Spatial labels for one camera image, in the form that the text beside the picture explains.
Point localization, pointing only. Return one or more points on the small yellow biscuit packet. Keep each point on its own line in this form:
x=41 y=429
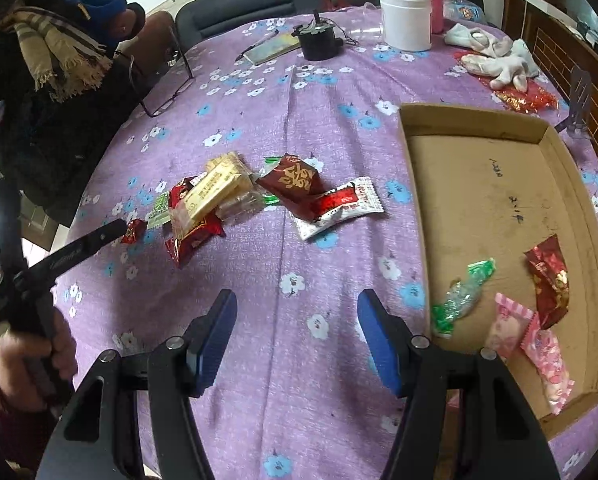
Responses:
x=224 y=161

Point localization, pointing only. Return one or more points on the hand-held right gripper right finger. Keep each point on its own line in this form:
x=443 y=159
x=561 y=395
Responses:
x=379 y=345

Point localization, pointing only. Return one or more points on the green candy wrapper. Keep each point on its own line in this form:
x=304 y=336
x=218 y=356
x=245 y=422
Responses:
x=270 y=199

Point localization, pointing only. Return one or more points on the white cotton glove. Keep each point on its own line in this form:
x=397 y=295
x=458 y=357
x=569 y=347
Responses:
x=509 y=67
x=474 y=40

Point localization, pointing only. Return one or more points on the yellow-green notebook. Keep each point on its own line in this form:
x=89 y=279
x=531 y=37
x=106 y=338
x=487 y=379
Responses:
x=274 y=49

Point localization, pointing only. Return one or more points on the white plastic jar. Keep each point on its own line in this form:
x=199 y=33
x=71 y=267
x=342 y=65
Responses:
x=406 y=20

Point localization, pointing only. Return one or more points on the green and white small packet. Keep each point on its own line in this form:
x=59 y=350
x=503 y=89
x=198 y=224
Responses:
x=158 y=212

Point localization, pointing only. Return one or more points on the clear plastic cup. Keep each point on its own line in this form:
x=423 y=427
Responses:
x=366 y=30

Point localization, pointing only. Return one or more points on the black round container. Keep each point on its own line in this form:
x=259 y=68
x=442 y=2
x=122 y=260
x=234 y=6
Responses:
x=319 y=45

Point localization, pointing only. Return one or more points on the brown upholstered chair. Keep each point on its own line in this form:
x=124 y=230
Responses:
x=154 y=35

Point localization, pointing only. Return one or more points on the small red candy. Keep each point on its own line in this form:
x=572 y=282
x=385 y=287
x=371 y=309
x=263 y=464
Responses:
x=135 y=230

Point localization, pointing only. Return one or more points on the blue knit hat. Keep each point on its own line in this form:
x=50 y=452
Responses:
x=99 y=5

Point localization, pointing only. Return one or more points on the purple floral tablecloth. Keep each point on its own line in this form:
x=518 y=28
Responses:
x=304 y=260

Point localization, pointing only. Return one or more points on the person's left hand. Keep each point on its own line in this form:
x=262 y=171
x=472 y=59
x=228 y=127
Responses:
x=14 y=360

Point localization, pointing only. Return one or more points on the beige plaid scarf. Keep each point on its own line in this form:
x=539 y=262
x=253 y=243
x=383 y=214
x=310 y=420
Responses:
x=44 y=45

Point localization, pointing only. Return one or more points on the green wrapped candy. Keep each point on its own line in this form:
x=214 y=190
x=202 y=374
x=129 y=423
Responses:
x=459 y=300

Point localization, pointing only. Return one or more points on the black leather sofa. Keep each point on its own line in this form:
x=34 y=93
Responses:
x=229 y=10

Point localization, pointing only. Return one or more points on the white and red snack packet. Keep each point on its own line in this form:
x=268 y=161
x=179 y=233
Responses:
x=339 y=205

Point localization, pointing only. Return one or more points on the red cartoon snack packet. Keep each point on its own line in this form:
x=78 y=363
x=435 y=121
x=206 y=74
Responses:
x=194 y=240

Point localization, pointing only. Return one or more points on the long yellow biscuit packet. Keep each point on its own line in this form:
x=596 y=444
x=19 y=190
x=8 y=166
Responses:
x=214 y=190

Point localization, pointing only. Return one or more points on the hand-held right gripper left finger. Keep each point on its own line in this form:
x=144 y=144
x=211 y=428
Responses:
x=214 y=345

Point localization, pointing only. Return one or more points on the dark-framed eyeglasses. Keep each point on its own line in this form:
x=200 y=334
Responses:
x=186 y=62

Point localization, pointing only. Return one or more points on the pink candy packet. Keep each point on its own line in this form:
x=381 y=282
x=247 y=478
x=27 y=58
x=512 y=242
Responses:
x=549 y=365
x=509 y=325

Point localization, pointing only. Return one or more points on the red gold foil packet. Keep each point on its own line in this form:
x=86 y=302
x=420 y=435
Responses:
x=526 y=99

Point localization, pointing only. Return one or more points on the maroon packet with gold character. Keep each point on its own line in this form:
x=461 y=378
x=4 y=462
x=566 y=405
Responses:
x=291 y=182

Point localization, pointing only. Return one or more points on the clear green-edged candy packet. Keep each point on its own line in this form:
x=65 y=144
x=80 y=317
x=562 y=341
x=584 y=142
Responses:
x=241 y=205

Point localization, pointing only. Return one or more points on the dark pen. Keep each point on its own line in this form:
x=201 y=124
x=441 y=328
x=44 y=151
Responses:
x=259 y=42

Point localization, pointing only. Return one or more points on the wooden display cabinet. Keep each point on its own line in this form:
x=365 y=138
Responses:
x=544 y=45

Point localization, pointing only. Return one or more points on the clear printed plastic bag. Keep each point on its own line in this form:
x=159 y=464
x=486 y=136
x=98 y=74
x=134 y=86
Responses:
x=466 y=10

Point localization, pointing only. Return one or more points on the shallow cardboard box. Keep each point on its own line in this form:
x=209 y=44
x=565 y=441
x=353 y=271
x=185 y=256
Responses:
x=479 y=200

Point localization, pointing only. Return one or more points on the dark red foil packet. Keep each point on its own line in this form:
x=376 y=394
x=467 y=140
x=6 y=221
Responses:
x=549 y=280

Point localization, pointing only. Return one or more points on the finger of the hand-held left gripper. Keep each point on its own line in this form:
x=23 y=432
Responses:
x=11 y=230
x=79 y=252

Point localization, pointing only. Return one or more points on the metal phone stand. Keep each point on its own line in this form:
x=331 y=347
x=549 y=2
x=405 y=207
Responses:
x=579 y=100

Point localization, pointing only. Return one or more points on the person's left forearm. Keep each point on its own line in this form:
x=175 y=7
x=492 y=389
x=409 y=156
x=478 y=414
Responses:
x=4 y=425

